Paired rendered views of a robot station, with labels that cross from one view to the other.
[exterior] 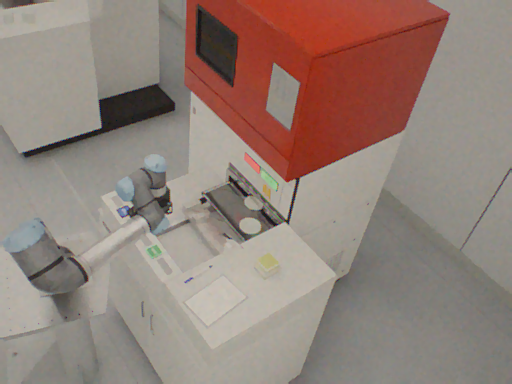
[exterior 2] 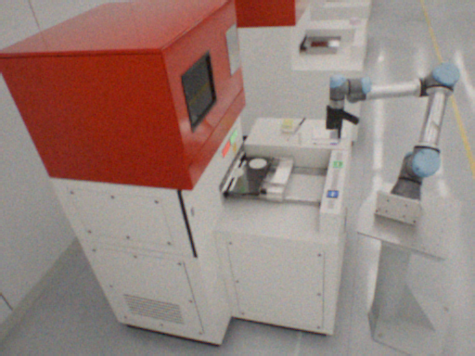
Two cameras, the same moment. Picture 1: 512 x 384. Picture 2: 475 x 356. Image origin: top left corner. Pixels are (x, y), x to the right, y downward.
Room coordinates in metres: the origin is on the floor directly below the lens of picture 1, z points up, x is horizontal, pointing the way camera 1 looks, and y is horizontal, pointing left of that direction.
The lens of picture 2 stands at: (2.54, 1.71, 2.18)
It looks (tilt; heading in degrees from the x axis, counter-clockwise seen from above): 35 degrees down; 244
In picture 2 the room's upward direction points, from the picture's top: 8 degrees counter-clockwise
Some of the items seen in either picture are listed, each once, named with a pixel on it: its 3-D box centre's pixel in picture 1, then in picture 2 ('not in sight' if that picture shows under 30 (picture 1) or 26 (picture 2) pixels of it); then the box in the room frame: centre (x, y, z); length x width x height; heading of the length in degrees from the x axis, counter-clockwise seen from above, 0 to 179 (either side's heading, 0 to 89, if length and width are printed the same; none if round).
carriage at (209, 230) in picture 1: (210, 231); (281, 179); (1.56, 0.18, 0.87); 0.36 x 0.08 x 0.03; 43
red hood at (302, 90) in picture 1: (303, 52); (142, 83); (2.12, -0.11, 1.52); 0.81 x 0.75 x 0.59; 43
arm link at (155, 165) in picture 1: (154, 171); (338, 87); (1.33, 0.36, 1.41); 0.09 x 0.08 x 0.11; 148
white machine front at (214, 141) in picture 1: (236, 159); (218, 174); (1.91, 0.12, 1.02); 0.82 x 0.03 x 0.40; 43
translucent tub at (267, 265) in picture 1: (266, 266); (288, 126); (1.31, -0.09, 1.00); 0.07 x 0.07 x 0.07; 44
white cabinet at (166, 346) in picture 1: (203, 302); (294, 232); (1.48, 0.17, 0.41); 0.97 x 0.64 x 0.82; 43
